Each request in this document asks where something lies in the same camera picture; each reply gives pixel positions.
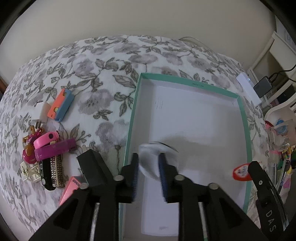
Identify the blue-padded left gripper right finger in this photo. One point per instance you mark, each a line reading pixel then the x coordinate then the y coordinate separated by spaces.
pixel 205 212

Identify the red white glue bottle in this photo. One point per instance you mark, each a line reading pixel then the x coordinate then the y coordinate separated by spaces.
pixel 240 173

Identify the gold patterned lighter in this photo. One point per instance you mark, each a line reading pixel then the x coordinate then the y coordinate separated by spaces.
pixel 57 171

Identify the clear drinking glass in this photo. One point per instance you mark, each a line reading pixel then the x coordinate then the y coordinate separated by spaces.
pixel 282 135

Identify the purple translucent lighter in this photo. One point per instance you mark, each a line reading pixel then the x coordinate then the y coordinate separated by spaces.
pixel 53 150

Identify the orange blue toy far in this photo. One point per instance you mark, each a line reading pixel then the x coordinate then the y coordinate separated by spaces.
pixel 61 105

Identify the teal rimmed white box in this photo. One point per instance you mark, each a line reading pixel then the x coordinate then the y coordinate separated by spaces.
pixel 207 125

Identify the white shelf furniture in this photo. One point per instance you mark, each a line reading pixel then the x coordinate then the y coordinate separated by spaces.
pixel 277 62

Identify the white wall charger plug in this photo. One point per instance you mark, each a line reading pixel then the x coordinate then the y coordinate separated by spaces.
pixel 41 112

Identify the dark grey power adapter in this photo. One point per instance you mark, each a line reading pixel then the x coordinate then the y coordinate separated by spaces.
pixel 263 87

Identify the pink smart band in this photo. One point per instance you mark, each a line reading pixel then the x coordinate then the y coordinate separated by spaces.
pixel 46 139

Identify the white power strip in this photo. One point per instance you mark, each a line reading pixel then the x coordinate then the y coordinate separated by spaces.
pixel 247 86

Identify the floral grey white blanket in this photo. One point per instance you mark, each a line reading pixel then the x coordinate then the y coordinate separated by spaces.
pixel 102 74

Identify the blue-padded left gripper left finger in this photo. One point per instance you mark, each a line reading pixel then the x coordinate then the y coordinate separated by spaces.
pixel 73 219

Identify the cream plastic toy chair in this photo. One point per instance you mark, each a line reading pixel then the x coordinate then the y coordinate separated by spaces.
pixel 30 172

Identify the orange blue toy with green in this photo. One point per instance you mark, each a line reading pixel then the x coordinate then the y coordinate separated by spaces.
pixel 73 184

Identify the pink dog figure toy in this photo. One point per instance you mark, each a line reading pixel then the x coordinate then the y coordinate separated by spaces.
pixel 28 153

